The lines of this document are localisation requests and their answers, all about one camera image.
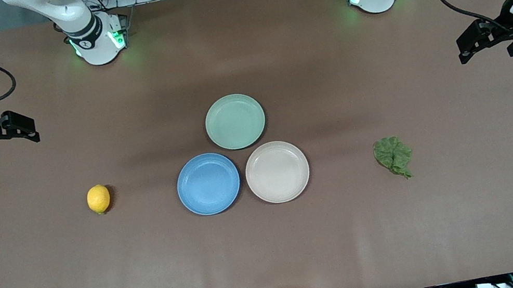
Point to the yellow lemon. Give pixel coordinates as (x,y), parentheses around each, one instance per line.
(98,199)

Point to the green lettuce leaf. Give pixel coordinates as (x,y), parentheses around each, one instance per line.
(393,154)

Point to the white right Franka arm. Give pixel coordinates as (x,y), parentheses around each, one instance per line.
(94,38)

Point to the blue plate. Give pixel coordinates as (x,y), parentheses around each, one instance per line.
(208,183)

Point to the green plate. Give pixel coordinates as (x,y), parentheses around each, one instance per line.
(235,121)

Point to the beige plate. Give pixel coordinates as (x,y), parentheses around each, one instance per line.
(277,171)

